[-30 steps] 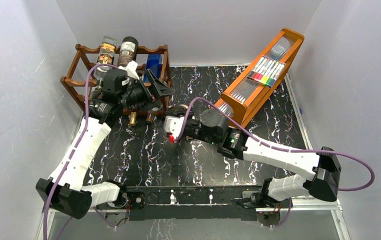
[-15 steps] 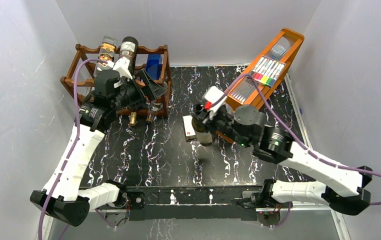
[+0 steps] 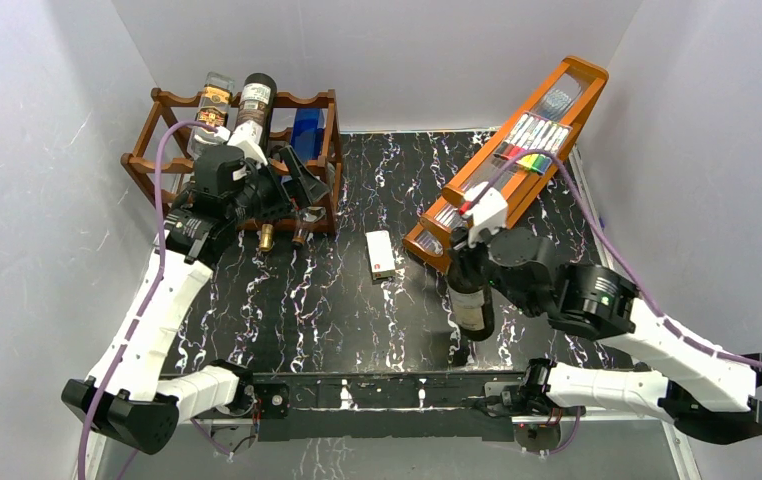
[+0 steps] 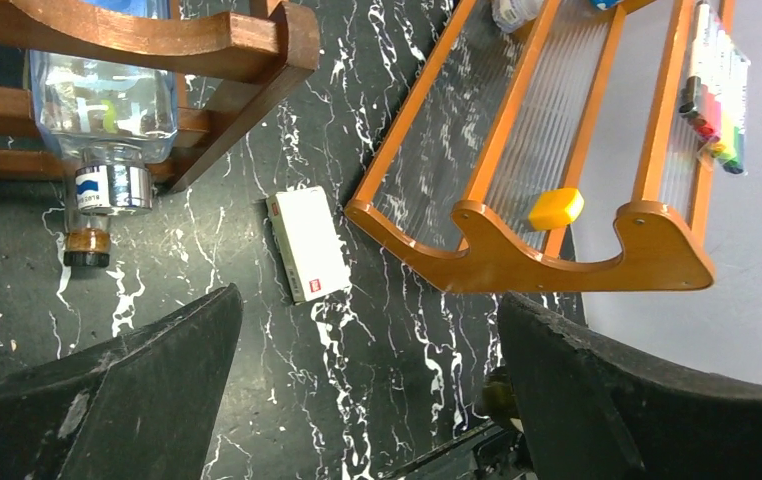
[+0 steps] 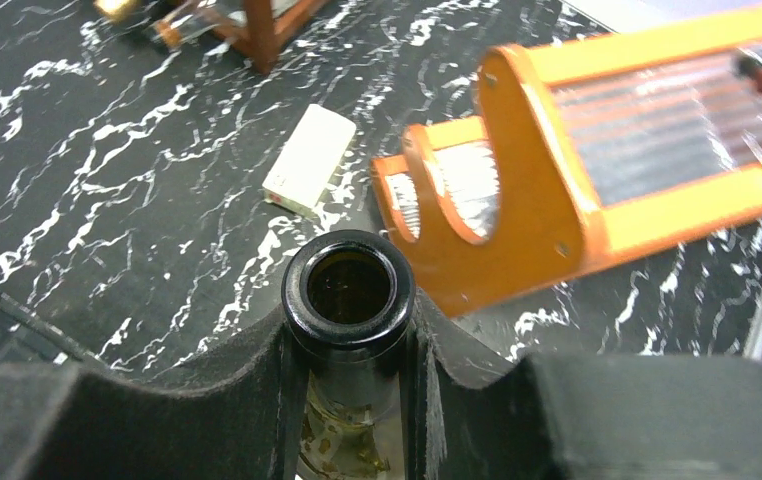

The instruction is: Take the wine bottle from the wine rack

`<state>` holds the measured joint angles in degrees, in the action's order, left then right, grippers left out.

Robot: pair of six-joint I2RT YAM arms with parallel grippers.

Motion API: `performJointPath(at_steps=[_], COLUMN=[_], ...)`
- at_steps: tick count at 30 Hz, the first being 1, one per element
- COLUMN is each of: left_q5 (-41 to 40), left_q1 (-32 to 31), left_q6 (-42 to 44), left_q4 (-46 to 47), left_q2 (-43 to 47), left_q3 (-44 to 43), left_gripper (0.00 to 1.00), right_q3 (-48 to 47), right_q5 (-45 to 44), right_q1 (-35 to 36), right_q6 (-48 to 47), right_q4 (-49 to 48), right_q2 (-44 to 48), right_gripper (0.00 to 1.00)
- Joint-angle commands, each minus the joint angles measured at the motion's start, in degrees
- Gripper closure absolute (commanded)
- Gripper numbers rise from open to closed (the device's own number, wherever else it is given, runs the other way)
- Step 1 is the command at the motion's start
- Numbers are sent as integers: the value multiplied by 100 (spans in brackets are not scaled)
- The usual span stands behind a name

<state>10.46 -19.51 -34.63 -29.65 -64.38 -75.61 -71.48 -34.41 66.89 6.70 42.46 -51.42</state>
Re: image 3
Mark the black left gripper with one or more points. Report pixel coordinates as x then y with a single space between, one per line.
301 179

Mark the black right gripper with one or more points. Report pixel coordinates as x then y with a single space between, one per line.
465 253

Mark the dark green wine bottle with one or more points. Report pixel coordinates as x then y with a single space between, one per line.
470 296

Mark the dark labelled wine bottle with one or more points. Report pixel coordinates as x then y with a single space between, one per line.
255 111

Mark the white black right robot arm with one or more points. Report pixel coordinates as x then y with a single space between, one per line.
690 384

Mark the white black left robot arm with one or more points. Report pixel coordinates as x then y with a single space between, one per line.
124 397

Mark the clear lower bottle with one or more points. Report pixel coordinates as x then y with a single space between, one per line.
306 220

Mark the gold capped bottle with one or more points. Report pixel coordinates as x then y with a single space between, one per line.
266 238

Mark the blue bottle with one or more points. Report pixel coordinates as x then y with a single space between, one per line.
307 133

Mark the orange wooden display rack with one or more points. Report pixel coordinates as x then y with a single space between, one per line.
567 95

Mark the clear whisky bottle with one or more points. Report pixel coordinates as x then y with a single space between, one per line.
213 110

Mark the brown wooden wine rack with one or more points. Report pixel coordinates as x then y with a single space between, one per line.
169 185

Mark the white red small box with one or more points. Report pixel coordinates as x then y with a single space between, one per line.
380 254

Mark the pack of coloured markers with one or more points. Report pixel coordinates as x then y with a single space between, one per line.
532 131

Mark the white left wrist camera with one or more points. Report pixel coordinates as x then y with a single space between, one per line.
247 137

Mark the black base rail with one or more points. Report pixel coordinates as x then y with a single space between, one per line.
388 404

